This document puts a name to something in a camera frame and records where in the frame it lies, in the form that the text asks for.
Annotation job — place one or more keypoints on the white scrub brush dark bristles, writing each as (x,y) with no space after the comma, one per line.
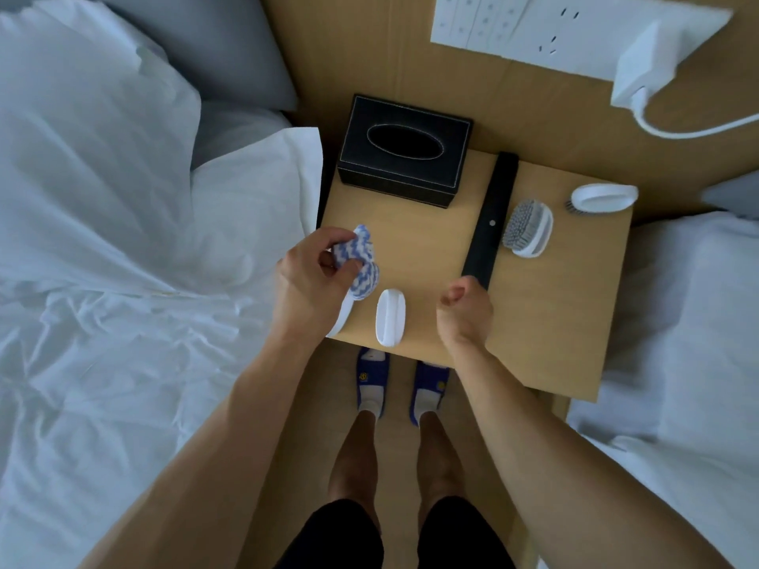
(605,196)

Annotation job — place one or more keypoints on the black leather tissue box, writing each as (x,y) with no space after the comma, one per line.
(403,153)

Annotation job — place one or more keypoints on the black shorts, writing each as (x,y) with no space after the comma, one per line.
(462,539)

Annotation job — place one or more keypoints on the person's right hand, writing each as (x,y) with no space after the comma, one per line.
(468,317)

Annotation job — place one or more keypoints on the smooth white duvet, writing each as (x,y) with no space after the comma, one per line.
(682,361)

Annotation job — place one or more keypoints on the person's right leg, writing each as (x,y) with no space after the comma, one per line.
(440,462)

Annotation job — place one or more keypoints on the person's right thumb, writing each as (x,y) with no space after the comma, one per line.
(453,296)

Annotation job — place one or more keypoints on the person's left hand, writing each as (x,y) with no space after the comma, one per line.
(299,290)

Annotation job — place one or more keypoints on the person's right forearm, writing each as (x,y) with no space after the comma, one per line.
(551,462)

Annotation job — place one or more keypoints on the person's leg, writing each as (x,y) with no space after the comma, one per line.
(354,462)
(440,462)

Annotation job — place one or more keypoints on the crumpled white duvet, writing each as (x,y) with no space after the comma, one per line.
(89,290)

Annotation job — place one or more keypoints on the white charger plug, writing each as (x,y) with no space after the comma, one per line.
(646,65)

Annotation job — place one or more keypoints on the small grey pillow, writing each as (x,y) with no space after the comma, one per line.
(735,195)

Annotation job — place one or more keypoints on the person's left thumb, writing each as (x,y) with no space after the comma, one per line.
(347,273)

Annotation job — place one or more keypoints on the white scrub brush grey bristles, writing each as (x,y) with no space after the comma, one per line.
(529,229)

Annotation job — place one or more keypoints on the white oval brush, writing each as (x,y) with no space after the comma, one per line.
(391,318)

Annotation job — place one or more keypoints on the blue white striped cloth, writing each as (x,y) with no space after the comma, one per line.
(363,278)

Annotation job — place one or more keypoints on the person's left blue slipper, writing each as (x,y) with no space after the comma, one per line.
(372,376)

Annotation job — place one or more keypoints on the black remote control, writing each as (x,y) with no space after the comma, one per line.
(491,222)

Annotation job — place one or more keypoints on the person's left leg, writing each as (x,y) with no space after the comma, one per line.
(354,462)

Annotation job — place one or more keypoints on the person's left forearm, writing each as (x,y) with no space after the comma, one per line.
(225,456)

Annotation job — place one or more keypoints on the white pillow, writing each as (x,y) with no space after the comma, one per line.
(255,207)

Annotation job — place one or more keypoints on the white wall socket panel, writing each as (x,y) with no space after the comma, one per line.
(533,29)

